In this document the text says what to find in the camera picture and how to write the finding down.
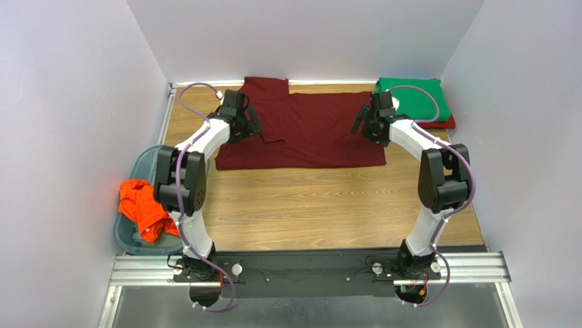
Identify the maroon t shirt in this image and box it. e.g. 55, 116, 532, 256
215, 77, 386, 170

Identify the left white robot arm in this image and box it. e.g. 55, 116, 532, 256
153, 90, 262, 280

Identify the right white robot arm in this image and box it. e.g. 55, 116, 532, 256
351, 90, 474, 277

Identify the green folded t shirt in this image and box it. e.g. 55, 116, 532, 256
375, 77, 452, 123

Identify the red folded t shirt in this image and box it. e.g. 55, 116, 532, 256
417, 115, 456, 130

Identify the teal plastic bin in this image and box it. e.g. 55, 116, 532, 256
113, 146, 182, 256

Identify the orange t shirt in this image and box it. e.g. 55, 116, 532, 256
118, 179, 180, 243

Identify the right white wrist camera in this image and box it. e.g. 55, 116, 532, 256
391, 96, 400, 113

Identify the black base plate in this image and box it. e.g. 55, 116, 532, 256
174, 248, 449, 307

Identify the aluminium rail frame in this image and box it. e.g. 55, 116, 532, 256
98, 252, 523, 327

